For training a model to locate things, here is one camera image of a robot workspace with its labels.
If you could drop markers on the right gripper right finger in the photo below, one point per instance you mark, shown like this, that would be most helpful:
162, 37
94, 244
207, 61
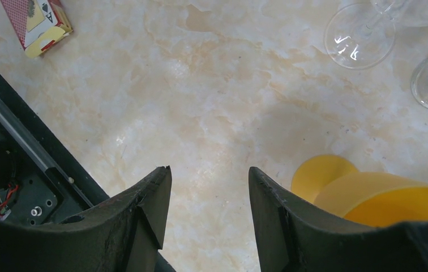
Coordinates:
293, 235

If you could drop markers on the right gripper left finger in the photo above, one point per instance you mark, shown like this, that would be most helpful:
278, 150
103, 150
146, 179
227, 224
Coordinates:
124, 233

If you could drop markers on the yellow wine glass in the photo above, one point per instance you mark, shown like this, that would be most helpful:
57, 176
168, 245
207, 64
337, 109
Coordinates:
333, 184

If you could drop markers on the clear wine glass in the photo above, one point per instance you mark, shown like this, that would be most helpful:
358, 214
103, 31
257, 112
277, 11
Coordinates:
361, 35

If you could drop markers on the pink card box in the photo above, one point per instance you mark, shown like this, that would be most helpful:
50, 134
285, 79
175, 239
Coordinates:
38, 24

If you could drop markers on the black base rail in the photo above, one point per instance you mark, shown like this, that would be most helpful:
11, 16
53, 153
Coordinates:
45, 183

